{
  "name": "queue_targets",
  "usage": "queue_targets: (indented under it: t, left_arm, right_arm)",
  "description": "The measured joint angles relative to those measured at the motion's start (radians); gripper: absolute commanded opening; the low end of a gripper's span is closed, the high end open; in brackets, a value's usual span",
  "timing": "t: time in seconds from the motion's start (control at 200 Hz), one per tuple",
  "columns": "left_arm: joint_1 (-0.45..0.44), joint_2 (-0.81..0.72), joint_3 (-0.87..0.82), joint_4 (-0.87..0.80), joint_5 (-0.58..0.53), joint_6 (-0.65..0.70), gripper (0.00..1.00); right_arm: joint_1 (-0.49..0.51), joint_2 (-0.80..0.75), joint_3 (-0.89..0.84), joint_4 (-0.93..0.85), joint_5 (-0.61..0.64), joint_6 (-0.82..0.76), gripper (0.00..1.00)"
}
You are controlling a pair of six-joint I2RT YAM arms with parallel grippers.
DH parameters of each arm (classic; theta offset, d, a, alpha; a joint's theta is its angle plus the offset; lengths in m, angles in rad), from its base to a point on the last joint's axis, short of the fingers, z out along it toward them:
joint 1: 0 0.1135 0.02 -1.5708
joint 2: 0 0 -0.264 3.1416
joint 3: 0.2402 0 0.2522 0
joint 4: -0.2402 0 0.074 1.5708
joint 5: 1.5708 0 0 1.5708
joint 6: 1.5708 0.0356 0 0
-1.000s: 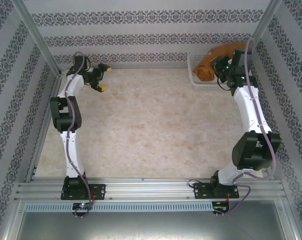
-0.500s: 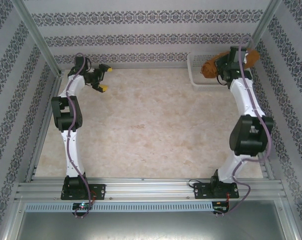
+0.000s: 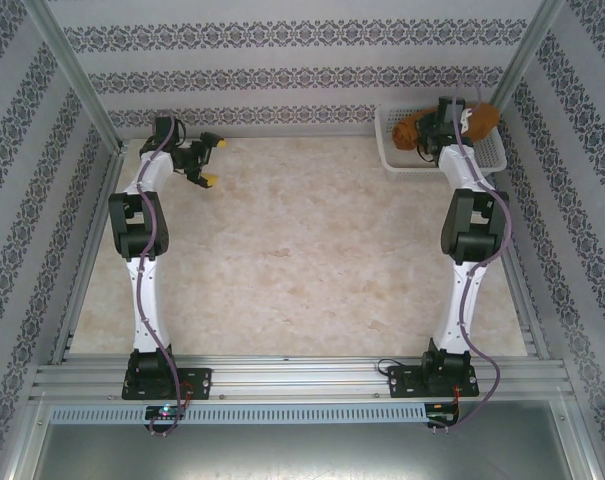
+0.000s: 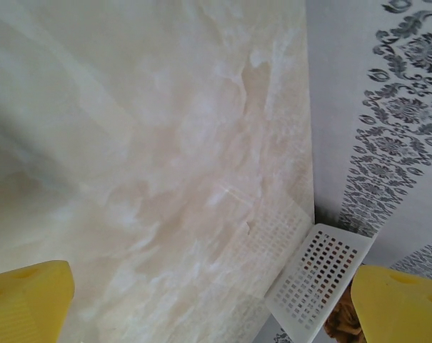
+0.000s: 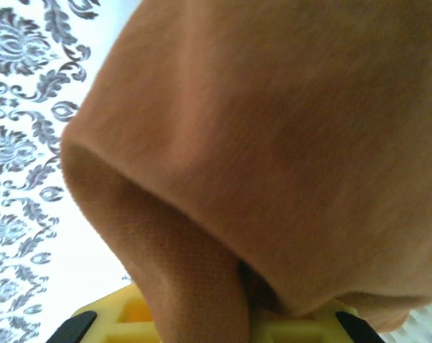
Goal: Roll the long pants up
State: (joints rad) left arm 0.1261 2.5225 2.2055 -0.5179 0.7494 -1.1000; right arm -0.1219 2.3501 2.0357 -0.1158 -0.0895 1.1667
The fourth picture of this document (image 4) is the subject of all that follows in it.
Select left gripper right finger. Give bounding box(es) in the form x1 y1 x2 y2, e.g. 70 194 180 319
351 264 432 343

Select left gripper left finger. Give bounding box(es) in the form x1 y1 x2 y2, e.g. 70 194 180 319
0 259 76 343

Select brown long pants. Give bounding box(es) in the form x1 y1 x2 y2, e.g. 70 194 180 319
323 295 367 339

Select white plastic mesh basket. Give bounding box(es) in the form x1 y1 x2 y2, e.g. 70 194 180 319
265 222 376 343

